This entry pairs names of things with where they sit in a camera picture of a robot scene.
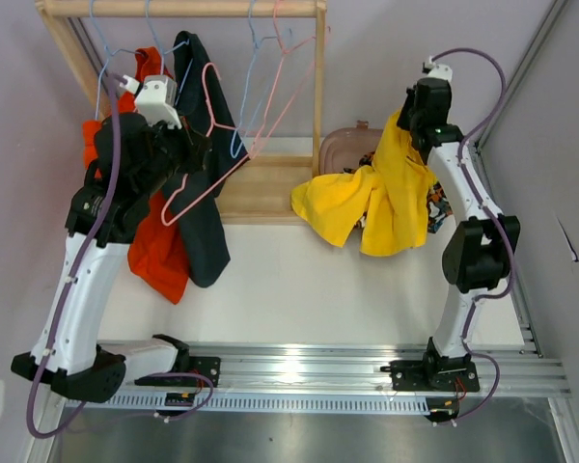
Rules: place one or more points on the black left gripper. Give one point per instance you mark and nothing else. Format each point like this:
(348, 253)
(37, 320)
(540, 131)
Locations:
(194, 146)

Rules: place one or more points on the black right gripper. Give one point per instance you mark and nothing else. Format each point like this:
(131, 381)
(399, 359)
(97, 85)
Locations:
(402, 122)

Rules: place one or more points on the pink wire hanger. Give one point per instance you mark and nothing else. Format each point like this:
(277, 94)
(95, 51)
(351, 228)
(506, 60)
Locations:
(213, 123)
(259, 141)

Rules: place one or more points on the yellow shorts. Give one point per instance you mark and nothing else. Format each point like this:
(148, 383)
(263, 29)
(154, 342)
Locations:
(389, 195)

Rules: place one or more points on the camouflage orange black shorts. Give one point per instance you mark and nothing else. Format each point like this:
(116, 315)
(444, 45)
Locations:
(438, 206)

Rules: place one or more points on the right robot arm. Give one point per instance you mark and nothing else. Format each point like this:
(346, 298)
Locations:
(478, 256)

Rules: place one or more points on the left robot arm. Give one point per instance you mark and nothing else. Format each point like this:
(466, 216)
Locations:
(101, 224)

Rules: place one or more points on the pink plastic basket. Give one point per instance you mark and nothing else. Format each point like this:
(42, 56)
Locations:
(343, 148)

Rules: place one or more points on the wooden clothes rack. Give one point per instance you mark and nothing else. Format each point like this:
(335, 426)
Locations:
(259, 192)

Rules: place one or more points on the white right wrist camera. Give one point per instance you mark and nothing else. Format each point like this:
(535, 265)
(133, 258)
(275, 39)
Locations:
(432, 69)

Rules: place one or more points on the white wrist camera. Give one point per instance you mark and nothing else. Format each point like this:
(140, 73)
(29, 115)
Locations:
(154, 98)
(432, 69)

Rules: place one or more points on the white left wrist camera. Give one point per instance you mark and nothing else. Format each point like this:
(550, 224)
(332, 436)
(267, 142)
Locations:
(154, 98)

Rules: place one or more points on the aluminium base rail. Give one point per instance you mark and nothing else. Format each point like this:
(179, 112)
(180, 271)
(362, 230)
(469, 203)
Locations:
(329, 369)

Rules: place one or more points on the white slotted cable duct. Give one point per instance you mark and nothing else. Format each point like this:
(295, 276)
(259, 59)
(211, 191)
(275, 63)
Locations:
(378, 404)

